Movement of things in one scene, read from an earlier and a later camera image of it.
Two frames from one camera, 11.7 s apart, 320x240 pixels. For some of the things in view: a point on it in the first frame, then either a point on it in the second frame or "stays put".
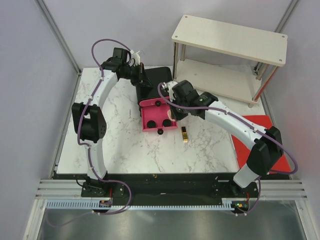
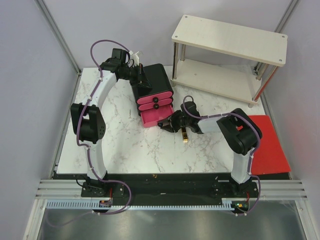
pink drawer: [158, 114] → [154, 104]
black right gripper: [176, 116] → [172, 127]
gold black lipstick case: [184, 132] stays put
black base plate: [168, 189] stays put
